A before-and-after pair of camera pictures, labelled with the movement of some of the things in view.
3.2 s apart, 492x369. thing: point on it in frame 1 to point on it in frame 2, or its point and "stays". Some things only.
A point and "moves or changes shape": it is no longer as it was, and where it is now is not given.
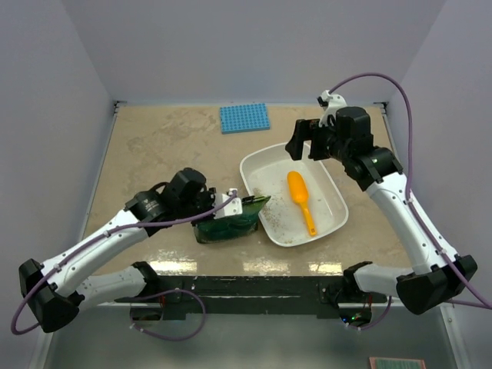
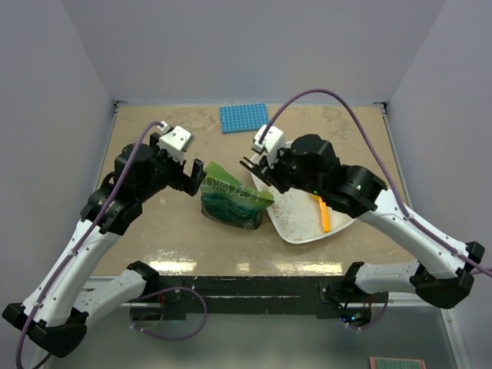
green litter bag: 233,227 moves or changes shape
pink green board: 388,363 stays
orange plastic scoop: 299,191 to 325,214
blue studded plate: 244,118 stays
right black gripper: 304,131 to 273,173
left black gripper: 209,194 to 183,181
